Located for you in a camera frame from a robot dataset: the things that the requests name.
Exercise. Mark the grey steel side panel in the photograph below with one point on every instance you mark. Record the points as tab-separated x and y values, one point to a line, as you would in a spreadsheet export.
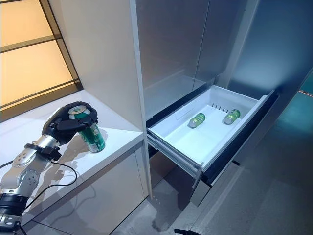
269	49

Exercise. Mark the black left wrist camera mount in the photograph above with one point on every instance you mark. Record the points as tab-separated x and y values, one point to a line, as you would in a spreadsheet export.
49	151

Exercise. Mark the white counter cabinet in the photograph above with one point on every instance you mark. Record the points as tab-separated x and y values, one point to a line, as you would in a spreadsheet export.
117	139

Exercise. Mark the stainless steel fridge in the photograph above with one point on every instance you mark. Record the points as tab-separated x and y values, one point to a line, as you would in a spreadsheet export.
168	49

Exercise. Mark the light green beverage can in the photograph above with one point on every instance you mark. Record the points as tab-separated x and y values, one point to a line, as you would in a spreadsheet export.
196	120
231	116

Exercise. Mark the white fridge drawer steel front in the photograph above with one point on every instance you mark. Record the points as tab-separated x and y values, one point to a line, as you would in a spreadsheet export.
181	142

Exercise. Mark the lit window dark frame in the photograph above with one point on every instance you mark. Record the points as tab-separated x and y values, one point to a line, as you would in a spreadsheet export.
24	61

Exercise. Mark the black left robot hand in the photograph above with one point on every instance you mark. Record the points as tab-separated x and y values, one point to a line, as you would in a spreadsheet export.
61	128

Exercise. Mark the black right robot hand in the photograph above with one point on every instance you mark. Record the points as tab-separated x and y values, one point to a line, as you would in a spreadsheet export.
183	232

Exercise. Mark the dark green beverage can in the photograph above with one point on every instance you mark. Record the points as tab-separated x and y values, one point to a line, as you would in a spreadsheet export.
94	139

